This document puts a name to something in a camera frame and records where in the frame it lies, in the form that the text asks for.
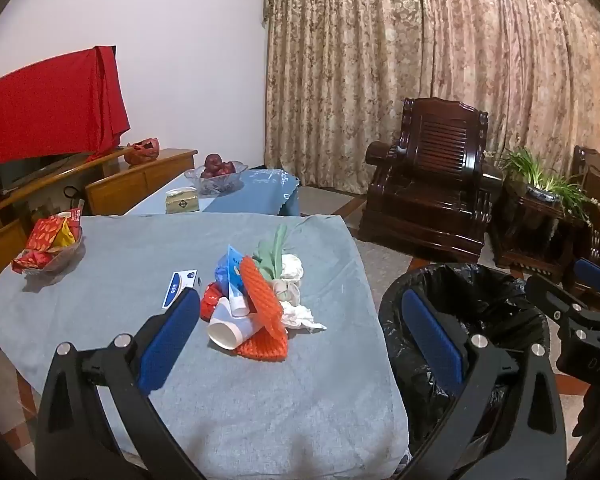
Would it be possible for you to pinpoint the blue tablecloth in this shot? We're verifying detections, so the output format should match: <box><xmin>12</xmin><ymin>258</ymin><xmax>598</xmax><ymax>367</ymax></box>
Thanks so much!
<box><xmin>125</xmin><ymin>167</ymin><xmax>301</xmax><ymax>218</ymax></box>

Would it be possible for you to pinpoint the glass snack bowl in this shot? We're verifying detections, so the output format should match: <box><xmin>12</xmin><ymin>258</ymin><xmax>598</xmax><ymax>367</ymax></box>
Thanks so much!
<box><xmin>12</xmin><ymin>225</ymin><xmax>86</xmax><ymax>278</ymax></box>

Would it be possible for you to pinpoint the large red snack packet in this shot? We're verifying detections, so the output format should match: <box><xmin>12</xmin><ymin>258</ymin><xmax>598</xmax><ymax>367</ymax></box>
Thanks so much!
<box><xmin>25</xmin><ymin>215</ymin><xmax>82</xmax><ymax>252</ymax></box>

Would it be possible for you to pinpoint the green rubber glove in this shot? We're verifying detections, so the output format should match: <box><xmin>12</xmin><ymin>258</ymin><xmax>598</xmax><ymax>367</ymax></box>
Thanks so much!
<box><xmin>252</xmin><ymin>224</ymin><xmax>289</xmax><ymax>281</ymax></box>

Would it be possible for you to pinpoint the blue plastic bag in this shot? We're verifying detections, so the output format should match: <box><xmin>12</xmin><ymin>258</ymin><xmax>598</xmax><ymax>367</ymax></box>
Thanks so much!
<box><xmin>214</xmin><ymin>252</ymin><xmax>232</xmax><ymax>287</ymax></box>

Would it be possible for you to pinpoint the dark wooden side table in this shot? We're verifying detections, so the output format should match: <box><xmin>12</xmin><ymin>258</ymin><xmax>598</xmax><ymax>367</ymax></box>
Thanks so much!
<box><xmin>490</xmin><ymin>175</ymin><xmax>588</xmax><ymax>281</ymax></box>

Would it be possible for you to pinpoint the white plastic bag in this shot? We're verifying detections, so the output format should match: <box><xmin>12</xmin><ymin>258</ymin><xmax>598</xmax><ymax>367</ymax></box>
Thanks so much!
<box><xmin>272</xmin><ymin>254</ymin><xmax>306</xmax><ymax>306</ymax></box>

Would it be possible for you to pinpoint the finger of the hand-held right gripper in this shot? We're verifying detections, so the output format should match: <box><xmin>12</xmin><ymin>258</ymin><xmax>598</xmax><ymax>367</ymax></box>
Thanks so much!
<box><xmin>572</xmin><ymin>257</ymin><xmax>600</xmax><ymax>298</ymax></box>
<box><xmin>525</xmin><ymin>274</ymin><xmax>600</xmax><ymax>341</ymax></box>

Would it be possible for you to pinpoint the small red snack packet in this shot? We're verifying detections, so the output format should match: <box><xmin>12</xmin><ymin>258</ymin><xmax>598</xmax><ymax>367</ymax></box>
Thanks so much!
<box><xmin>11</xmin><ymin>250</ymin><xmax>56</xmax><ymax>274</ymax></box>

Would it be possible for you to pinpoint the blue white toothpaste tube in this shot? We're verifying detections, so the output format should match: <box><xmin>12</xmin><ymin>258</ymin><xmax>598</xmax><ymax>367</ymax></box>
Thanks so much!
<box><xmin>225</xmin><ymin>245</ymin><xmax>252</xmax><ymax>317</ymax></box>

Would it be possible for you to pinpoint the orange foam net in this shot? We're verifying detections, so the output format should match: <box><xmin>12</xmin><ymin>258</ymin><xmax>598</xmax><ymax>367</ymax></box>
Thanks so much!
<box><xmin>235</xmin><ymin>256</ymin><xmax>289</xmax><ymax>361</ymax></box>

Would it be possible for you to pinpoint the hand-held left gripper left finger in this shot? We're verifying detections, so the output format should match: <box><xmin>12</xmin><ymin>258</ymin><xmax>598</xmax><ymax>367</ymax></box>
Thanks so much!
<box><xmin>34</xmin><ymin>287</ymin><xmax>206</xmax><ymax>480</ymax></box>

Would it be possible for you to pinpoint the wooden television cabinet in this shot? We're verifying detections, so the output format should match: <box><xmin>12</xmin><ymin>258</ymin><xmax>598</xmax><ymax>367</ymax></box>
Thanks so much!
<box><xmin>0</xmin><ymin>147</ymin><xmax>199</xmax><ymax>296</ymax></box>

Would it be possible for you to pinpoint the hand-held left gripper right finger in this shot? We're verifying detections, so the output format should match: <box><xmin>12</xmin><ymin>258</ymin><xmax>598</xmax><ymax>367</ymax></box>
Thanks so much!
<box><xmin>401</xmin><ymin>289</ymin><xmax>568</xmax><ymax>480</ymax></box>

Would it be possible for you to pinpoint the red cloth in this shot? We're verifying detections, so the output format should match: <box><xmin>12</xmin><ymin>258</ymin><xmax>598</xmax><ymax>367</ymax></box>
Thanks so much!
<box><xmin>0</xmin><ymin>45</ymin><xmax>131</xmax><ymax>248</ymax></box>

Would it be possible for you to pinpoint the television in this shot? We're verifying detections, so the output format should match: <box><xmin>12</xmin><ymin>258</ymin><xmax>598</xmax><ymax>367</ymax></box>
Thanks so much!
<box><xmin>0</xmin><ymin>152</ymin><xmax>88</xmax><ymax>196</ymax></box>

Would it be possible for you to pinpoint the tissue box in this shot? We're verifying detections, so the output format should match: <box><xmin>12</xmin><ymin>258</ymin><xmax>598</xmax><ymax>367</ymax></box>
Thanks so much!
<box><xmin>165</xmin><ymin>186</ymin><xmax>201</xmax><ymax>215</ymax></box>

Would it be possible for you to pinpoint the white paper cup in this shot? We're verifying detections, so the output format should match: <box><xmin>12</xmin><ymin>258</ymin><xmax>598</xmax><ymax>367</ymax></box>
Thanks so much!
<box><xmin>207</xmin><ymin>297</ymin><xmax>262</xmax><ymax>350</ymax></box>

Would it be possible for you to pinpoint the black-lined trash bin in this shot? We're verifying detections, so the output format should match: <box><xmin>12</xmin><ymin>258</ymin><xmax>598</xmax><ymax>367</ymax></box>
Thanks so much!
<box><xmin>378</xmin><ymin>262</ymin><xmax>563</xmax><ymax>461</ymax></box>

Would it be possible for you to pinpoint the potted green plant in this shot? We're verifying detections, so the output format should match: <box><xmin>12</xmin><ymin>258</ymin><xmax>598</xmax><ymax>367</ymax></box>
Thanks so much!
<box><xmin>485</xmin><ymin>147</ymin><xmax>600</xmax><ymax>223</ymax></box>

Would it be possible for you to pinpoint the red plastic wrapper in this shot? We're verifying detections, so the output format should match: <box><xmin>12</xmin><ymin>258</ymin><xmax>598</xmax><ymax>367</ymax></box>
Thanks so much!
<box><xmin>200</xmin><ymin>282</ymin><xmax>227</xmax><ymax>321</ymax></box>

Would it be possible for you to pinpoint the patterned beige curtain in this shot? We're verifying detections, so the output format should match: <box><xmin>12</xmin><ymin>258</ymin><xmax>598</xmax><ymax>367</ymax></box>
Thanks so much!
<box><xmin>262</xmin><ymin>0</ymin><xmax>600</xmax><ymax>201</ymax></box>

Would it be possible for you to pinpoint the yellow snack packet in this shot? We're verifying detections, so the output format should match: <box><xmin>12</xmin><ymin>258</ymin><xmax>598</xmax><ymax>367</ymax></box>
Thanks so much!
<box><xmin>55</xmin><ymin>220</ymin><xmax>77</xmax><ymax>249</ymax></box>

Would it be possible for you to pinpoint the glass fruit bowl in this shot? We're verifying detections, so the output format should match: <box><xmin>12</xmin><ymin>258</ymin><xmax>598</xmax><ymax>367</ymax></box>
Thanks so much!
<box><xmin>184</xmin><ymin>161</ymin><xmax>248</xmax><ymax>196</ymax></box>

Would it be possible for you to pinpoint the crumpled white tissue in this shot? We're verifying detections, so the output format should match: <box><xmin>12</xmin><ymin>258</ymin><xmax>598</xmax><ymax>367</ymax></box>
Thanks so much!
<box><xmin>280</xmin><ymin>302</ymin><xmax>327</xmax><ymax>333</ymax></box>

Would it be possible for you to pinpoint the blue white card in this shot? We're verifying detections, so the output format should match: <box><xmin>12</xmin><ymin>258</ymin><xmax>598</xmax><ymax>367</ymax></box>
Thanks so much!
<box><xmin>161</xmin><ymin>270</ymin><xmax>200</xmax><ymax>308</ymax></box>

